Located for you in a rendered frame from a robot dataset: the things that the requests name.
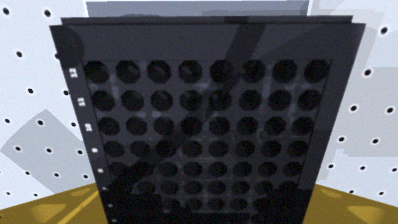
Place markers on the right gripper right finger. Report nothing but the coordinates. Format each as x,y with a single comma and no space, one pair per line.
332,206

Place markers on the black well plate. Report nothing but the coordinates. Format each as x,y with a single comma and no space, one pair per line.
206,119

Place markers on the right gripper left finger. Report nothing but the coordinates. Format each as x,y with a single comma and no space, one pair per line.
81,205

